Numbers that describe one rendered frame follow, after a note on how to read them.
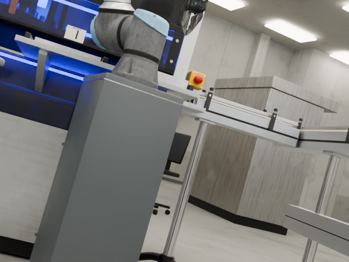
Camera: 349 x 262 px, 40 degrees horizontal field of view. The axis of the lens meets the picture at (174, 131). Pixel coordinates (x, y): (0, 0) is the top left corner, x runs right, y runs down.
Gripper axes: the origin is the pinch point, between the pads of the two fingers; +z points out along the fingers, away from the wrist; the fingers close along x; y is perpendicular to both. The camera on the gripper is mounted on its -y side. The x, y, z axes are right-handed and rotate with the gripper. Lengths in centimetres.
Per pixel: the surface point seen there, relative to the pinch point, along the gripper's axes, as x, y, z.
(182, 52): 7.6, -35.6, -0.2
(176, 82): 1.7, 2.0, 20.1
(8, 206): -47, -35, 88
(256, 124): 57, -46, 20
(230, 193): 203, -443, 74
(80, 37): -38, -35, 8
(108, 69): -24.8, 4.4, 23.5
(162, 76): -4.5, 2.0, 19.4
